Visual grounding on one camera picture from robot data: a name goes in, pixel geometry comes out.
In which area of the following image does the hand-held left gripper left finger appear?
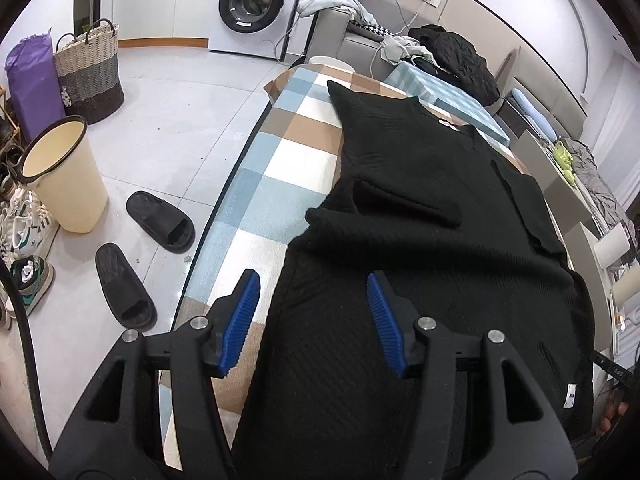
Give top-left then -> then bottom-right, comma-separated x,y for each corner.
50,269 -> 262,480

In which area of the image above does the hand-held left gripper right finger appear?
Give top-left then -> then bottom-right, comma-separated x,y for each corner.
366,271 -> 576,480

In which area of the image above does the black knit sweater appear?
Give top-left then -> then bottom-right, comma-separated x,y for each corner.
232,80 -> 596,480

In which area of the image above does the person's right hand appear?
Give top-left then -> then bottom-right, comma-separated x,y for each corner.
597,390 -> 628,436

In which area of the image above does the white paper roll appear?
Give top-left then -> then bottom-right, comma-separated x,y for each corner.
595,222 -> 632,268

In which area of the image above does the black slipper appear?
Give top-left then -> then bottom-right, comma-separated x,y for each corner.
126,191 -> 196,254
95,243 -> 157,332

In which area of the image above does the checkered blanket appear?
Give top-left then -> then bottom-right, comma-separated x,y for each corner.
160,66 -> 576,471

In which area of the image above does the grey blanket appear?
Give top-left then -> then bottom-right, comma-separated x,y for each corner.
562,137 -> 632,226

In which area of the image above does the grey board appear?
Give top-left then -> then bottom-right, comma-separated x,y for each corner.
512,130 -> 601,238

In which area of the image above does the white green sneaker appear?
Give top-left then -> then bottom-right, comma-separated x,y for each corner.
0,195 -> 57,261
7,255 -> 55,317

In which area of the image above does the green toy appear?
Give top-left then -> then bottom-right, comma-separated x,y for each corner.
552,141 -> 576,183

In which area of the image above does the cream plastic bin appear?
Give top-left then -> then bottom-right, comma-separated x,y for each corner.
19,115 -> 109,234

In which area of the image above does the light blue pillow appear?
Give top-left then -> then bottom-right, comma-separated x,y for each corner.
510,89 -> 557,141

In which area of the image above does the white round stool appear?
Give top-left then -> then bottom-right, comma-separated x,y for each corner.
309,56 -> 356,73

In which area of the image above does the white grey garment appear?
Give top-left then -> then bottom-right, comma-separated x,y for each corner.
380,35 -> 433,66

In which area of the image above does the black quilted jacket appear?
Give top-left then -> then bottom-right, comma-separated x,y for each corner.
407,24 -> 501,106

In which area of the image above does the woven laundry basket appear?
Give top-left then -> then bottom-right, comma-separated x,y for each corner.
53,18 -> 125,125

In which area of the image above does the grey sofa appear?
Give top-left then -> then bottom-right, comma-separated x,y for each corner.
305,6 -> 416,81

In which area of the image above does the houndstooth pillow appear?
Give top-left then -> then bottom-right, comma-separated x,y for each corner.
347,17 -> 396,41

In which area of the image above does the white washing machine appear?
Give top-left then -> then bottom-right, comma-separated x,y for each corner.
207,0 -> 310,61

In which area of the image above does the purple bag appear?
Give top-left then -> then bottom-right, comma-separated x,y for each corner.
5,32 -> 67,128

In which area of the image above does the pale blue cloth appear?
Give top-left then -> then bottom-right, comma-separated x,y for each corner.
298,0 -> 368,23

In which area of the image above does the white cabinet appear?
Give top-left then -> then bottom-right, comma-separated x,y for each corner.
112,0 -> 211,48

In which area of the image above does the black cable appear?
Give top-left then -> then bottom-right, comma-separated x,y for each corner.
0,265 -> 53,456

